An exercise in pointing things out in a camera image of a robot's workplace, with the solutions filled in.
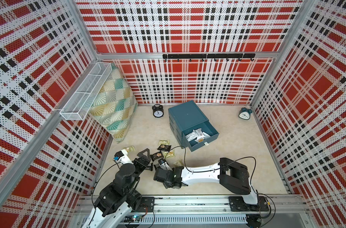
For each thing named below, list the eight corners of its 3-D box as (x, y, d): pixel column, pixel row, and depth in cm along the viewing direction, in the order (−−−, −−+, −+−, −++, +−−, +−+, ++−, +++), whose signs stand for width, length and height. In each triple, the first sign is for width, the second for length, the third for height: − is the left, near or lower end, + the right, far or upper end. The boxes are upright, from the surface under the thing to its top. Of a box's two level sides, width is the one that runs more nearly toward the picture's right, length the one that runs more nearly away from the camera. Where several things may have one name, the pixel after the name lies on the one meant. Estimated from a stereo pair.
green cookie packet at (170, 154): (163, 158, 93) (163, 157, 91) (162, 153, 95) (162, 151, 93) (175, 156, 94) (175, 154, 92) (174, 151, 96) (174, 149, 94)
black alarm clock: (153, 117, 113) (151, 110, 107) (154, 111, 117) (152, 104, 111) (163, 117, 113) (162, 110, 107) (163, 111, 117) (162, 104, 111)
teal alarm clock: (237, 117, 114) (240, 110, 108) (238, 113, 117) (241, 106, 111) (247, 120, 112) (251, 114, 106) (248, 116, 115) (252, 109, 109)
